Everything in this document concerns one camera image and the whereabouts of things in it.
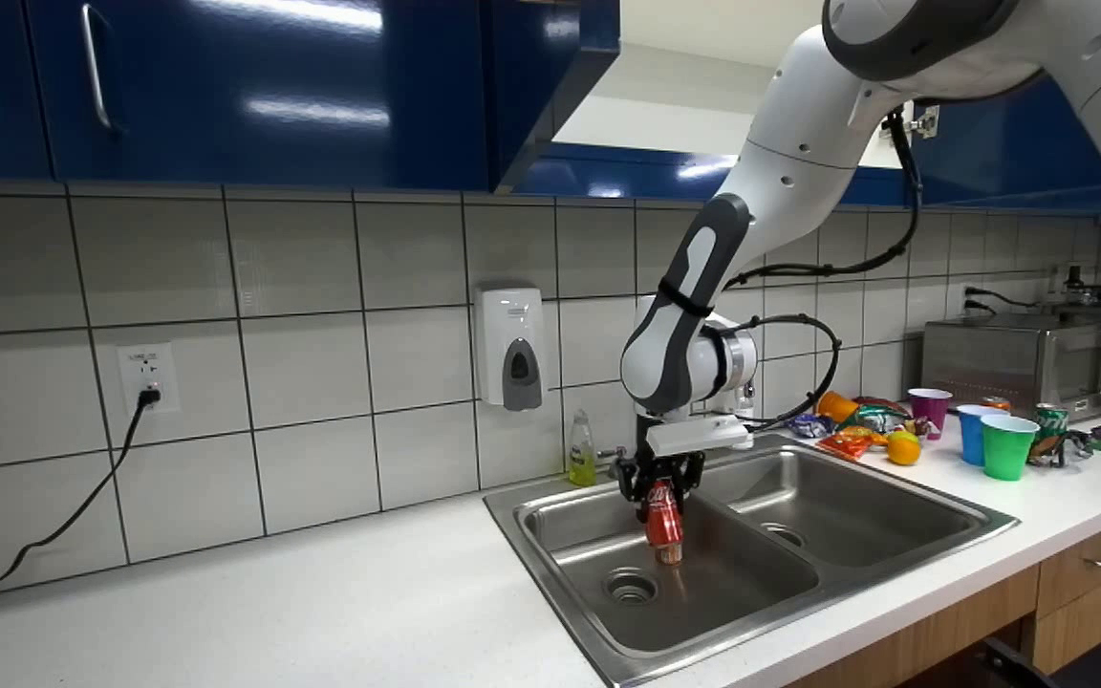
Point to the wooden base cabinet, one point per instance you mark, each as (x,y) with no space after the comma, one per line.
(1086,598)

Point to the green snack bag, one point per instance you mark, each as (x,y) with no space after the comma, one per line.
(881,414)

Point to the orange squash toy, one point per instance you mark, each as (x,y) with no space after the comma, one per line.
(836,406)

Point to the green plastic cup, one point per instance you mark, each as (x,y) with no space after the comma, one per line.
(1008,448)

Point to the purple plastic cup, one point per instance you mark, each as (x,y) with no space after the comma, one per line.
(931,406)

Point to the red snack bag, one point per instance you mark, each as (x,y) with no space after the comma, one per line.
(852,444)

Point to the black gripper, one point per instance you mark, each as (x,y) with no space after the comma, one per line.
(668,472)

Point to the colourful toy figure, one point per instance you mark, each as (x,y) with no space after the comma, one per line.
(1057,440)

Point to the white wall soap dispenser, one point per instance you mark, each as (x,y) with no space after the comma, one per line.
(509,330)

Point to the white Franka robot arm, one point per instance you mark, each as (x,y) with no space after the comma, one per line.
(821,127)

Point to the blue snack bag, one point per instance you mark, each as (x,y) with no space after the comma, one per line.
(808,426)

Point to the green dish soap bottle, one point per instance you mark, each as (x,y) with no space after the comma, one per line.
(583,458)

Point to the blue plastic cup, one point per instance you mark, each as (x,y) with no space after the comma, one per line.
(969,438)

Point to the white wall outlet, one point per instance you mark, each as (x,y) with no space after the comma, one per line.
(144,368)

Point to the silver toaster oven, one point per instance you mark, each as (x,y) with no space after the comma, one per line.
(1011,360)

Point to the stainless steel double sink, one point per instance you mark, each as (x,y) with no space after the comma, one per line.
(881,517)

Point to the red soda can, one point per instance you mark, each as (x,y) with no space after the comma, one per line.
(663,521)

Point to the round orange fruit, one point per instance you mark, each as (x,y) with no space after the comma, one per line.
(904,448)

